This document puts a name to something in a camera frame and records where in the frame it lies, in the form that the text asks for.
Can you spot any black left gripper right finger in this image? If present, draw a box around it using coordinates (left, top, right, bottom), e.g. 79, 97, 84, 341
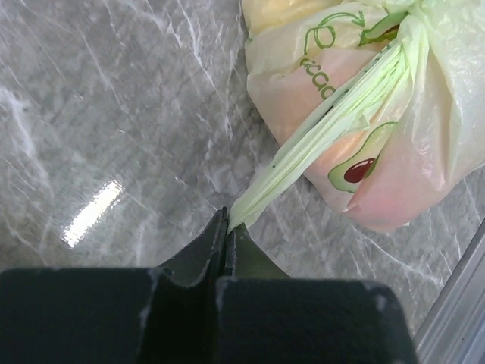
214, 226, 418, 363

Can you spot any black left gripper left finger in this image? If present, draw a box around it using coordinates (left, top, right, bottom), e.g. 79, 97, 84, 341
1, 209, 227, 363

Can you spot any pale green avocado plastic bag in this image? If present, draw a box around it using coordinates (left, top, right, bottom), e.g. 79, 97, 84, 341
230, 1, 484, 232

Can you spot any aluminium mounting rail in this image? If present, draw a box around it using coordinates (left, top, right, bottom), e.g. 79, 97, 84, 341
415, 224, 484, 363

